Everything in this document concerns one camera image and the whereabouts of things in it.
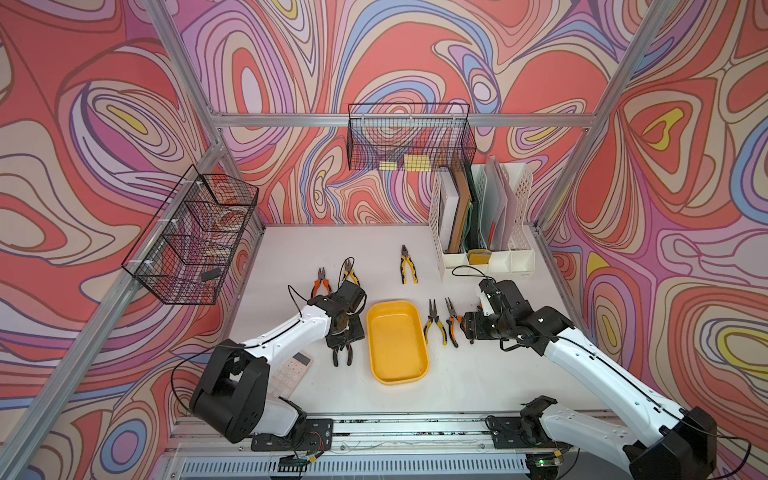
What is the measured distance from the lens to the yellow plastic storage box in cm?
86

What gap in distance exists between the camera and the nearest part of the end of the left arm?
617 mm

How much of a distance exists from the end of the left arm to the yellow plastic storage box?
0.31 feet
